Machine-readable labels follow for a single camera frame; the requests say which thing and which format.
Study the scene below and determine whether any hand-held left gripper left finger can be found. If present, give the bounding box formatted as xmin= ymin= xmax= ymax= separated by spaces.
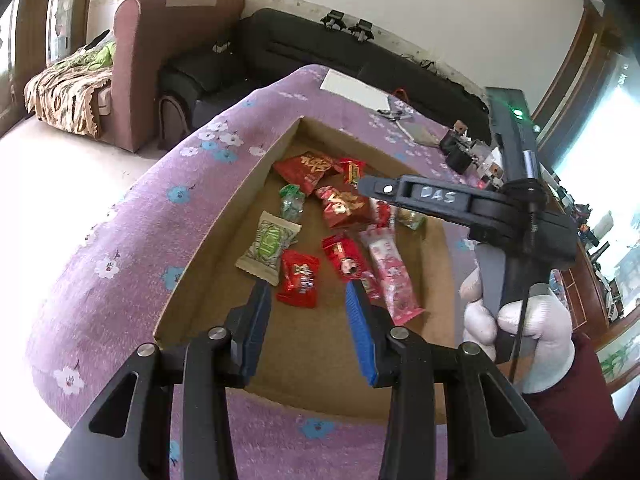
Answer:
xmin=42 ymin=280 xmax=273 ymax=480

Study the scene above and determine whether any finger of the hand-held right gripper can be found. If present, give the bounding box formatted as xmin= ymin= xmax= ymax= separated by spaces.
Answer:
xmin=357 ymin=174 xmax=512 ymax=241

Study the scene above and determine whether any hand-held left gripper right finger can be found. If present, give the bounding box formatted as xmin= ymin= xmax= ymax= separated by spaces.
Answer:
xmin=344 ymin=280 xmax=568 ymax=480

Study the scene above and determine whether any yellow green candy packet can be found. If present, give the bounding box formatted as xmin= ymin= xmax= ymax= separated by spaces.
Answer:
xmin=395 ymin=207 xmax=427 ymax=231

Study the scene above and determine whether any cardboard box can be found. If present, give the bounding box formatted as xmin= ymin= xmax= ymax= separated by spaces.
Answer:
xmin=152 ymin=116 xmax=458 ymax=423

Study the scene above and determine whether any small red candy packet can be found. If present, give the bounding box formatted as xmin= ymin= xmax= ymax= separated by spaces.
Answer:
xmin=372 ymin=200 xmax=396 ymax=228

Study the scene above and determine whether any pink cartoon snack packet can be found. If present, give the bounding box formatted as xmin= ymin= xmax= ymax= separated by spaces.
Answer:
xmin=359 ymin=225 xmax=426 ymax=327

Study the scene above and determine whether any small red orange candy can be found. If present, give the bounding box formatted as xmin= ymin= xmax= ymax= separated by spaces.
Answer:
xmin=340 ymin=157 xmax=366 ymax=186

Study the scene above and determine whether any red white snack packet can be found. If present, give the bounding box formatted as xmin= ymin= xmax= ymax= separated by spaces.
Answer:
xmin=321 ymin=232 xmax=383 ymax=306

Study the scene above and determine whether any dark red packet gold print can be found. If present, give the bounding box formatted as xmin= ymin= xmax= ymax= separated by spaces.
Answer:
xmin=315 ymin=185 xmax=373 ymax=231

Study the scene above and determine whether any white green print snack packet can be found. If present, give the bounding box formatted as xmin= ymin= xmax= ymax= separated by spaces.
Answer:
xmin=235 ymin=211 xmax=302 ymax=287

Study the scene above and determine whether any red foil packet gold print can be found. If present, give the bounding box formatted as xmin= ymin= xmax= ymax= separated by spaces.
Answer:
xmin=272 ymin=152 xmax=338 ymax=188

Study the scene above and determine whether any green clear candy packet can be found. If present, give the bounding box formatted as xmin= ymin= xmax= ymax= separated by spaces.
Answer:
xmin=278 ymin=184 xmax=307 ymax=223

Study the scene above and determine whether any person's right forearm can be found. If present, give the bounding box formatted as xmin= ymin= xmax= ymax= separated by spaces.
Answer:
xmin=520 ymin=332 xmax=621 ymax=480

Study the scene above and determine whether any person's right hand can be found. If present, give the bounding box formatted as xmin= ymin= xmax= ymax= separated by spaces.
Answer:
xmin=459 ymin=265 xmax=576 ymax=396

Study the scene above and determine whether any black device with cork lids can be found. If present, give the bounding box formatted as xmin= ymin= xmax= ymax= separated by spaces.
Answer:
xmin=440 ymin=120 xmax=503 ymax=186

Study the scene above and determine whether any tan notebook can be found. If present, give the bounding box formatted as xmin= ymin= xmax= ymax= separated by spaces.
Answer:
xmin=400 ymin=120 xmax=443 ymax=147

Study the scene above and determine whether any bright window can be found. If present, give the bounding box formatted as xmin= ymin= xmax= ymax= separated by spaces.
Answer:
xmin=550 ymin=50 xmax=640 ymax=241

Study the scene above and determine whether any white paper sheet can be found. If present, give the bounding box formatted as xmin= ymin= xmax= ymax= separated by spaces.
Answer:
xmin=320 ymin=70 xmax=396 ymax=111

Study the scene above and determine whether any purple floral tablecloth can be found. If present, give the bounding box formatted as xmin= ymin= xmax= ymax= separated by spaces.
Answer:
xmin=25 ymin=64 xmax=481 ymax=480

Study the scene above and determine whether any black sofa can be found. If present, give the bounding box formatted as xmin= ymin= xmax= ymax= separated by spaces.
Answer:
xmin=159 ymin=7 xmax=493 ymax=146

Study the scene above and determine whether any brown armchair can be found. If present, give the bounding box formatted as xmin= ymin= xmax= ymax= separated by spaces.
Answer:
xmin=25 ymin=0 xmax=246 ymax=153

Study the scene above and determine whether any patterned brown blanket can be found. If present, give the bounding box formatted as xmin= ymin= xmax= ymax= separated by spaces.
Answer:
xmin=24 ymin=52 xmax=116 ymax=138

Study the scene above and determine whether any green cloth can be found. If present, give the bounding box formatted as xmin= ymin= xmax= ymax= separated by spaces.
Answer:
xmin=75 ymin=40 xmax=117 ymax=73

